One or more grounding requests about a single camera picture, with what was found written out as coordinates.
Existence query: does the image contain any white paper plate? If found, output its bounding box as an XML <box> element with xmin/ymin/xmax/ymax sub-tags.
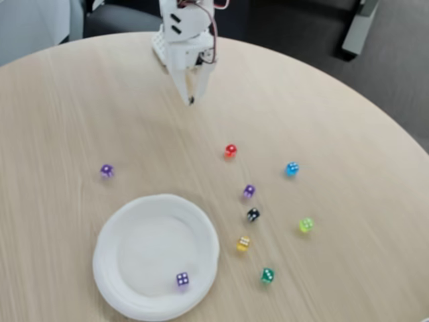
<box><xmin>92</xmin><ymin>193</ymin><xmax>221</xmax><ymax>321</ymax></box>

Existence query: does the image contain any dark grey chair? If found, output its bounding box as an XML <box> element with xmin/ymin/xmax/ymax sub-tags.
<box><xmin>82</xmin><ymin>0</ymin><xmax>164</xmax><ymax>40</ymax></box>

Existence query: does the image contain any white cabinet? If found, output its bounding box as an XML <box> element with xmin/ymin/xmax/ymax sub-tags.
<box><xmin>0</xmin><ymin>0</ymin><xmax>84</xmax><ymax>66</ymax></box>

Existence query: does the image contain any grey desk leg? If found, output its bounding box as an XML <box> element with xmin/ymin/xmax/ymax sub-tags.
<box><xmin>341</xmin><ymin>0</ymin><xmax>381</xmax><ymax>61</ymax></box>

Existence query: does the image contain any red black servo cable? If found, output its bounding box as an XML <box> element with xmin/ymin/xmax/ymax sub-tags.
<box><xmin>177</xmin><ymin>0</ymin><xmax>232</xmax><ymax>64</ymax></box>

